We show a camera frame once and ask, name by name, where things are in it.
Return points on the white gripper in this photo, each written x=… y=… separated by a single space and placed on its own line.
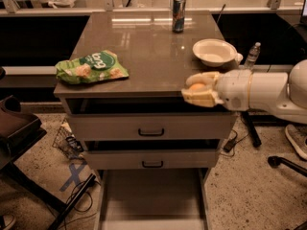
x=232 y=89

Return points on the orange fruit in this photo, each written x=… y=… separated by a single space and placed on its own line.
x=197 y=86

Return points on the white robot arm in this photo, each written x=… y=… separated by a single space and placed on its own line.
x=281 y=94

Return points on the grey drawer cabinet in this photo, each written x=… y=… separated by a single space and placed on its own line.
x=159 y=62

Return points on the open bottom drawer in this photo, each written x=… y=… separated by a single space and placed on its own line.
x=152 y=199

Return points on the white bowl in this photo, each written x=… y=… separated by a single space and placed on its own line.
x=214 y=52

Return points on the black stand leg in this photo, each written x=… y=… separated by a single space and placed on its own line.
x=256 y=142

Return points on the clear plastic water bottle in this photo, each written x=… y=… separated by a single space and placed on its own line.
x=253 y=55

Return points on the black power adapter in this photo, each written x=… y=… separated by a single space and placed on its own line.
x=230 y=144

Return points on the energy drink can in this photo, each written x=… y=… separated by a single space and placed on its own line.
x=178 y=11

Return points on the black chair leg base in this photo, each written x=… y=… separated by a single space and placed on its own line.
x=275 y=161

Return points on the grey sneaker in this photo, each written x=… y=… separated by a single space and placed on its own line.
x=298 y=140

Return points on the green chip bag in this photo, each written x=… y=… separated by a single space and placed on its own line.
x=101 y=66

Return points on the middle drawer with black handle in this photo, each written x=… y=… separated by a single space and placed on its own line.
x=151 y=159

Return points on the drawer with black handle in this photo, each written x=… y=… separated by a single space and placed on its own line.
x=151 y=127
x=151 y=159

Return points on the top drawer with black handle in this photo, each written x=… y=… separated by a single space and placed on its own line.
x=151 y=127

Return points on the wire basket on floor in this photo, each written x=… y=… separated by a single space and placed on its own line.
x=66 y=142

